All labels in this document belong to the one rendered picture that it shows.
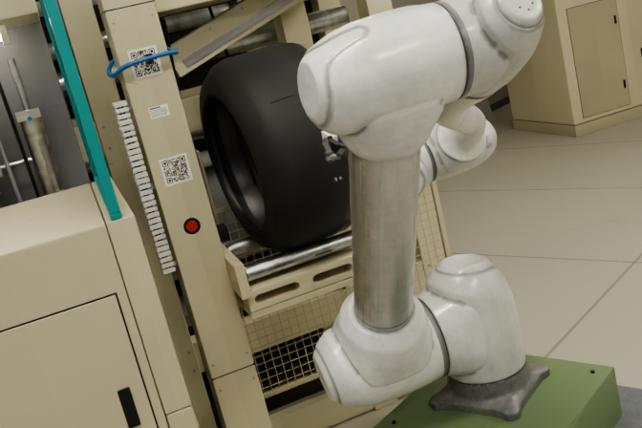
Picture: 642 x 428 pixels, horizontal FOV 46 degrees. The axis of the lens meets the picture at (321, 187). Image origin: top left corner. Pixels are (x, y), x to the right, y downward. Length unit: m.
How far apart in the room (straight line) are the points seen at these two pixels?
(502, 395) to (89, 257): 0.78
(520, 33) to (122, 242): 0.75
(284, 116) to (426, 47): 1.01
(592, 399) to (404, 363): 0.37
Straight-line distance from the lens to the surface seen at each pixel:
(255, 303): 2.05
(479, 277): 1.39
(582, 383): 1.53
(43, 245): 1.33
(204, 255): 2.09
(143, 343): 1.39
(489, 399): 1.47
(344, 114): 0.91
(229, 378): 2.21
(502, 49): 0.98
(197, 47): 2.44
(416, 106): 0.94
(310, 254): 2.09
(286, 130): 1.90
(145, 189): 2.07
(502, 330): 1.42
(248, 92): 1.95
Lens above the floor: 1.52
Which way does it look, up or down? 12 degrees down
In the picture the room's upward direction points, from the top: 14 degrees counter-clockwise
